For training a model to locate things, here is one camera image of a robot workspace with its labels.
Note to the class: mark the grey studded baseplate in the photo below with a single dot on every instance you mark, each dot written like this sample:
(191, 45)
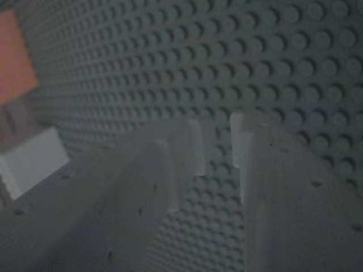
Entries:
(198, 65)

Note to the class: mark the grey white brick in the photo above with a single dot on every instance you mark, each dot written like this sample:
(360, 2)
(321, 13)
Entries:
(34, 158)

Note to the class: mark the orange brick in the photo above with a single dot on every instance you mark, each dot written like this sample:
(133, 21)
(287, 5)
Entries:
(14, 56)

